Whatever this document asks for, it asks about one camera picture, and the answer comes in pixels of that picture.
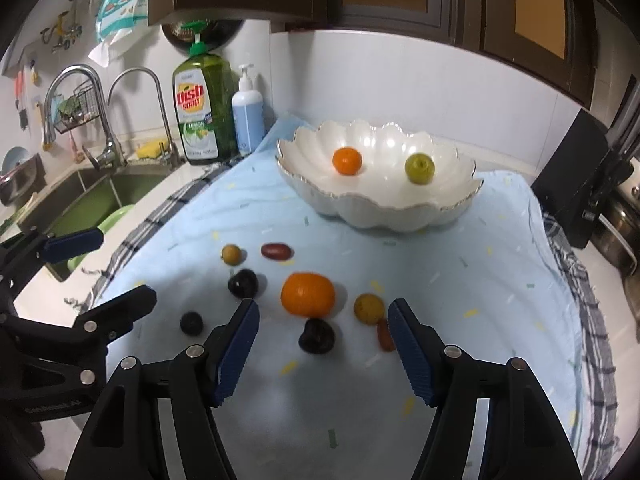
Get black box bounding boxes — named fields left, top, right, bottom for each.
left=530, top=108, right=616, bottom=250

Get steel kitchen sink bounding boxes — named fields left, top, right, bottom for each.
left=15, top=162, right=176, bottom=283

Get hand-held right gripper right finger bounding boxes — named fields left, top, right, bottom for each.
left=387, top=298, right=583, bottom=480

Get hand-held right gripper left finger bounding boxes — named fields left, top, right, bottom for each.
left=65, top=298, right=261, bottom=480

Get large orange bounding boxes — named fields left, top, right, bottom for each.
left=280, top=272, right=336, bottom=318

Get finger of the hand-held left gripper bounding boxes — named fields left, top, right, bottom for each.
left=65, top=284, right=158, bottom=361
left=0, top=227, right=104, bottom=291

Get steel pot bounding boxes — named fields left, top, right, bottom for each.
left=592, top=180, right=640, bottom=281

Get green dish soap bottle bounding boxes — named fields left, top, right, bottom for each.
left=172, top=32, right=238, bottom=166

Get green round fruit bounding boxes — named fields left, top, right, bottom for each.
left=404, top=153, right=435, bottom=185

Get light blue cloth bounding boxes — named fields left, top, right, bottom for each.
left=90, top=112, right=585, bottom=480

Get small dark purple plum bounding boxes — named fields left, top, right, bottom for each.
left=180, top=311, right=204, bottom=337

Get wall hooks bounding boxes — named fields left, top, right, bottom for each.
left=40, top=0, right=83, bottom=53

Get yellow round fruit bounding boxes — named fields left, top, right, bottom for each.
left=353, top=293, right=387, bottom=325

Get large steel faucet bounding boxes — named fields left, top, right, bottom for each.
left=42, top=64, right=126, bottom=170

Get steel bowl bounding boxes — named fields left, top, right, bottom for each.
left=0, top=155, right=43, bottom=206

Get wire sink rack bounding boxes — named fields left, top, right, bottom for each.
left=52, top=85, right=98, bottom=134

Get blue pump bottle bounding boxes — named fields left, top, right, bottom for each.
left=231, top=63, right=266, bottom=157

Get small tangerine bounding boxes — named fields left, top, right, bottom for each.
left=332, top=146, right=363, bottom=176

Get red jujube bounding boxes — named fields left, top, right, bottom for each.
left=260, top=242, right=294, bottom=261

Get white scalloped bowl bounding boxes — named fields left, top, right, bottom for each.
left=276, top=119, right=485, bottom=233

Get hanging plastic packet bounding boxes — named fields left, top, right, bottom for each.
left=89, top=0, right=151, bottom=67

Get black hanging pan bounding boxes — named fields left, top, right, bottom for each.
left=161, top=19, right=244, bottom=53

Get green plastic basin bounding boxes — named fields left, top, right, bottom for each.
left=67, top=204, right=136, bottom=271

